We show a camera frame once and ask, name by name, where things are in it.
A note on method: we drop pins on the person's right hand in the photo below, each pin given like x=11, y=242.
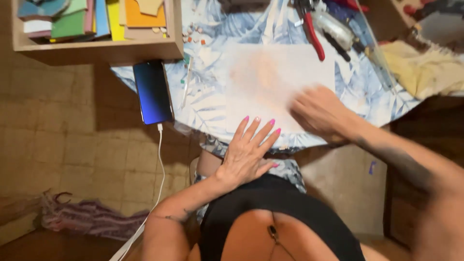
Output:
x=316, y=112

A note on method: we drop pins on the person's left hand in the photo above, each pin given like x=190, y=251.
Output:
x=243, y=156

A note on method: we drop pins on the white paper sheet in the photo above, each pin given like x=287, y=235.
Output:
x=270, y=79

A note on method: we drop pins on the person's black top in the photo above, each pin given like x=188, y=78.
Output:
x=275, y=210

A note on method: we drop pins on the blue leaf-print tablecloth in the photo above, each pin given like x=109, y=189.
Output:
x=224, y=94

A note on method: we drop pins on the clear plastic bottle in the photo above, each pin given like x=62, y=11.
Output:
x=333, y=29

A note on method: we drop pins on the white pen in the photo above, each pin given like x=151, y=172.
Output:
x=187, y=81

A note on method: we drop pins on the black smartphone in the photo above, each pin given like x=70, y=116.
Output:
x=153, y=92

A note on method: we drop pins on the yellow cloth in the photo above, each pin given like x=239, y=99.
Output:
x=424, y=69

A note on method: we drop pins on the heap of small mosaic pieces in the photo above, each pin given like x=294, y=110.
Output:
x=194, y=34

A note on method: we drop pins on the purple striped fabric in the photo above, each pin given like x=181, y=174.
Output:
x=90, y=217

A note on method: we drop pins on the wooden box of coloured tiles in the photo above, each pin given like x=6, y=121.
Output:
x=94, y=27

